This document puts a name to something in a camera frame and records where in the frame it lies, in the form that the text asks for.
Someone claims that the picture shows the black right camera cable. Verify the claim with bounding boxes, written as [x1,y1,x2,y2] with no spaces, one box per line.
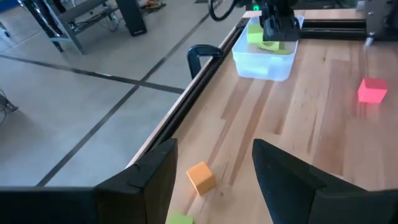
[207,0,248,22]

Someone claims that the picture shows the grey metal table frame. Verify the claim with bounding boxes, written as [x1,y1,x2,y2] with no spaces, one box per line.
[18,0,121,56]

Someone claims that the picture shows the black table clamp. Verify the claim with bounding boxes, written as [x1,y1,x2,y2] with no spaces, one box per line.
[187,44,225,80]

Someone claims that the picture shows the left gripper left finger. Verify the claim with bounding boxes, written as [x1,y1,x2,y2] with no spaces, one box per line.
[93,138,179,224]

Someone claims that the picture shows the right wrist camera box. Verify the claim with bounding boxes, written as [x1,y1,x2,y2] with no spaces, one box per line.
[244,0,265,12]

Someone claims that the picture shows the green rectangular wooden block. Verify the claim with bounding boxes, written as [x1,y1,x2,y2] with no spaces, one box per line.
[256,40,280,52]

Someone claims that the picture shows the clear plastic bin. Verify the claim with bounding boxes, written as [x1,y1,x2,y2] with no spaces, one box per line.
[231,14,305,82]

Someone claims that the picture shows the orange wooden cube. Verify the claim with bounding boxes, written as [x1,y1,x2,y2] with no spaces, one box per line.
[185,161,217,196]

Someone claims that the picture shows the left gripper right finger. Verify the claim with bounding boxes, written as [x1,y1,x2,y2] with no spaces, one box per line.
[252,138,326,224]

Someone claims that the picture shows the black metal stand base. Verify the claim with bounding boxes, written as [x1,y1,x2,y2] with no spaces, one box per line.
[0,88,19,125]

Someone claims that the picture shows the red wooden cube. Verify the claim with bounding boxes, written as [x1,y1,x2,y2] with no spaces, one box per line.
[357,77,389,104]

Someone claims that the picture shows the black aluminium table frame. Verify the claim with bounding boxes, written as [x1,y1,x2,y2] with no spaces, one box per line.
[126,17,368,169]

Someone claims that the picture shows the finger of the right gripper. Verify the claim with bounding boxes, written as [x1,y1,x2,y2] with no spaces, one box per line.
[263,17,282,42]
[281,16,302,42]

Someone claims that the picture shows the black computer tower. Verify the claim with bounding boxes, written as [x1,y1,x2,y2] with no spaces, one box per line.
[115,0,148,37]

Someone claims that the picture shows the green wooden cube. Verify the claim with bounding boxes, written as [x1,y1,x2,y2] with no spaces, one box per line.
[165,212,195,224]

